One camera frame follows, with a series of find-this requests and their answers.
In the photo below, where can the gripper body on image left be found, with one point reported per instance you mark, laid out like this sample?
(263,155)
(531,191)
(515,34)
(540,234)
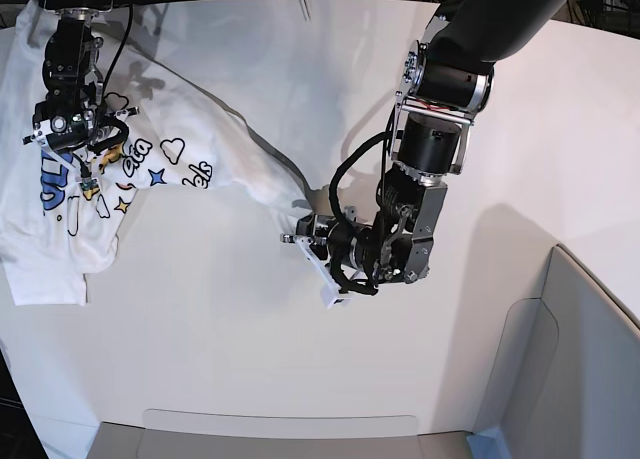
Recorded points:
(74,139)

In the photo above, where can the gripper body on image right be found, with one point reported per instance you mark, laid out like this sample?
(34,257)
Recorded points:
(343,252)

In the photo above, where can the white printed t-shirt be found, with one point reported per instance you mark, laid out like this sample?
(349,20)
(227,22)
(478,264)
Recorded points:
(54,234)

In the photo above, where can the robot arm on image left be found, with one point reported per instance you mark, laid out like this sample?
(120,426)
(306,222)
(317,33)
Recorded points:
(70,70)

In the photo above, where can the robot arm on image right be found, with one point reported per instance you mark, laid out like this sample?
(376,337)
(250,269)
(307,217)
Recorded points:
(446,82)

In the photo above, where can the grey side panel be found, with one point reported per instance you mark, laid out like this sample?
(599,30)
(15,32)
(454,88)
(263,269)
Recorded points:
(565,380)

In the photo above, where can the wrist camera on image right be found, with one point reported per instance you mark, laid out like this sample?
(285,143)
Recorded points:
(332,296)

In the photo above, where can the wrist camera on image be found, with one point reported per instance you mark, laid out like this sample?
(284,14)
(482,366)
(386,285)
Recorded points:
(332,296)
(89,186)

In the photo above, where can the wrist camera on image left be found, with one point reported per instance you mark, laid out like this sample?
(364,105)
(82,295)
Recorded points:
(89,186)

